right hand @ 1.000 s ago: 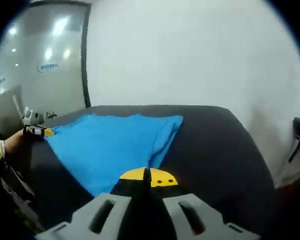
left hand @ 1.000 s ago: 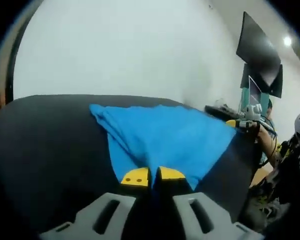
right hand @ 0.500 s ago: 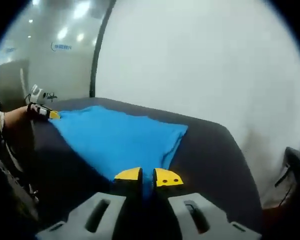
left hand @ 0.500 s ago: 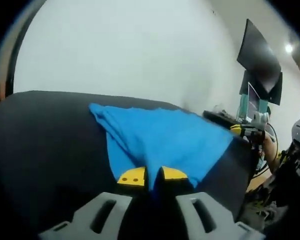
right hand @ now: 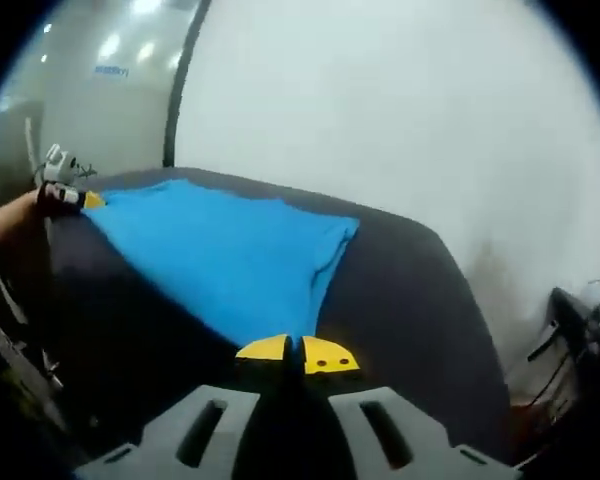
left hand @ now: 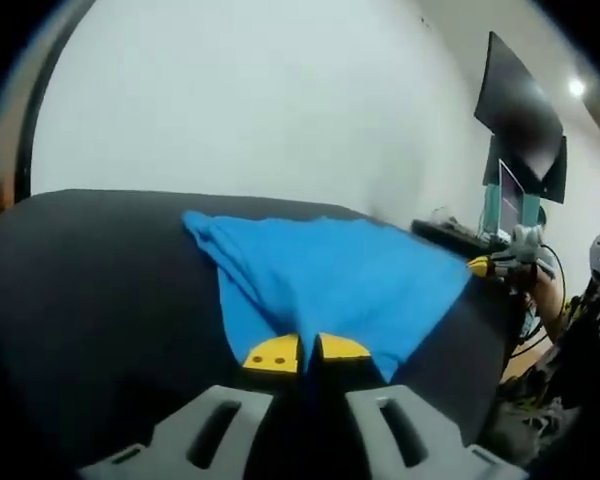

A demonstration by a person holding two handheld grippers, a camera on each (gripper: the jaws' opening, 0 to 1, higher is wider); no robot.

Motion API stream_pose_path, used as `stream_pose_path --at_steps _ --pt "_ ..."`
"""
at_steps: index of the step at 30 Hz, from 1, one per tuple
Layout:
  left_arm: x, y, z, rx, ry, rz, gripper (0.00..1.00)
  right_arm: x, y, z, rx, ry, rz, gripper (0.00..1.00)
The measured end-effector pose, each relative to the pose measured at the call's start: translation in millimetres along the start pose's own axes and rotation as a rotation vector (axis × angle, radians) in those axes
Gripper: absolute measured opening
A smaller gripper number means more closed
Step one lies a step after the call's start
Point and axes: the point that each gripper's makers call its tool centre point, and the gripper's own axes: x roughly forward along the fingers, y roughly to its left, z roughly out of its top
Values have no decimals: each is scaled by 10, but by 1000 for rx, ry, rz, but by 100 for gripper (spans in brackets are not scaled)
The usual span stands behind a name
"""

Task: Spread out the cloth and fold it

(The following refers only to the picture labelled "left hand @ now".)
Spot black side table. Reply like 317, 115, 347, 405
410, 218, 511, 252

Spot blue cloth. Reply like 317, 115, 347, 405
181, 209, 474, 385

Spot black-framed glass partition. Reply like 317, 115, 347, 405
0, 0, 99, 216

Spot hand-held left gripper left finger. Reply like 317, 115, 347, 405
79, 333, 309, 480

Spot tangled thin cables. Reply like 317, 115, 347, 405
429, 205, 476, 231

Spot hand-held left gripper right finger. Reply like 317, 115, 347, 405
308, 332, 537, 480

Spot large black monitor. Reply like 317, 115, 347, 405
473, 30, 566, 184

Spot black cable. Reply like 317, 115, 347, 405
508, 243, 567, 359

